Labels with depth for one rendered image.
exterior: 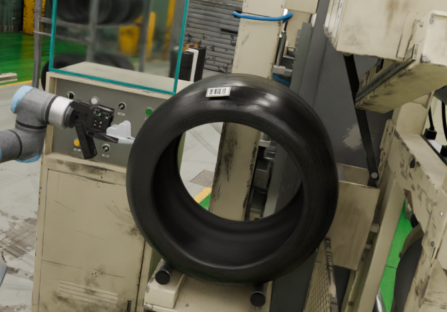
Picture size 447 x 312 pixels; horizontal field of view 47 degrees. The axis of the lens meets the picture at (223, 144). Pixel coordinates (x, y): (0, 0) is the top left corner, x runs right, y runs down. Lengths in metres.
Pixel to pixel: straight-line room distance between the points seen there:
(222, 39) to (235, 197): 9.35
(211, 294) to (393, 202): 0.65
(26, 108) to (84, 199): 0.86
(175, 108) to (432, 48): 0.68
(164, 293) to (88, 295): 1.06
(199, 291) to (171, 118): 0.60
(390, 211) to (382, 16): 0.85
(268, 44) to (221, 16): 9.38
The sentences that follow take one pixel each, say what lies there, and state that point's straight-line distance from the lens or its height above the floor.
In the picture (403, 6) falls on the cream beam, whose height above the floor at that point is 1.74.
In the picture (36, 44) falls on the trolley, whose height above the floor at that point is 0.92.
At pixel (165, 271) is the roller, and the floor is 0.92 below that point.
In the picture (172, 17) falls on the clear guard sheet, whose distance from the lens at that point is 2.10.
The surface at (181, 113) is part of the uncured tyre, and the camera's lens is 1.34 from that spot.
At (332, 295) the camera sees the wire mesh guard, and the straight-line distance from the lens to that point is 1.44.
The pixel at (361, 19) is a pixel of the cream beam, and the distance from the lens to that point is 1.04.
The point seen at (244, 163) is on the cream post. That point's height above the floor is 1.17.
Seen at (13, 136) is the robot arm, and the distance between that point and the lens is 1.58.
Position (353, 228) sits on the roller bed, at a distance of 1.74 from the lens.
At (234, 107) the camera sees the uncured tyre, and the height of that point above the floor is 1.44.
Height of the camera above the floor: 1.72
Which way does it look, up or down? 17 degrees down
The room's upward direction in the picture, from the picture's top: 10 degrees clockwise
